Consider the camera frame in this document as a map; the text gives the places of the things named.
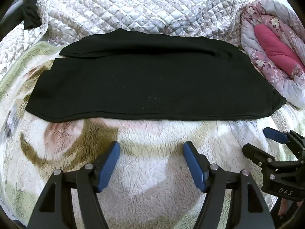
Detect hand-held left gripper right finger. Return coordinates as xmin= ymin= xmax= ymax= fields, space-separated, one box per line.
xmin=182 ymin=141 xmax=274 ymax=229

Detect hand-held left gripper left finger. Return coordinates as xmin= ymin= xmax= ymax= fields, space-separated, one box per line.
xmin=28 ymin=141 xmax=121 ymax=229

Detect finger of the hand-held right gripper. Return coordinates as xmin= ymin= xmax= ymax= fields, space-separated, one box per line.
xmin=242 ymin=143 xmax=286 ymax=174
xmin=263 ymin=127 xmax=305 ymax=158

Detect black pants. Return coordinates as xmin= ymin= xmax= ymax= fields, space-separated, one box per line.
xmin=25 ymin=28 xmax=287 ymax=123

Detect person's right hand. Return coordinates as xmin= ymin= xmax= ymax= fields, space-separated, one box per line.
xmin=279 ymin=199 xmax=290 ymax=216

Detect white printed fleece blanket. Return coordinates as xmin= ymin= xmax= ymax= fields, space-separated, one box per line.
xmin=0 ymin=40 xmax=305 ymax=229

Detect pink floral comforter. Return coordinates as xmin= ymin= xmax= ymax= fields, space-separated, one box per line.
xmin=239 ymin=0 xmax=305 ymax=110

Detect grey floral quilted bedspread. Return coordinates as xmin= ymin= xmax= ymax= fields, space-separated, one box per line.
xmin=0 ymin=0 xmax=246 ymax=77

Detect dark cloth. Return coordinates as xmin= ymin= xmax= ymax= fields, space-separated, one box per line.
xmin=19 ymin=0 xmax=43 ymax=29

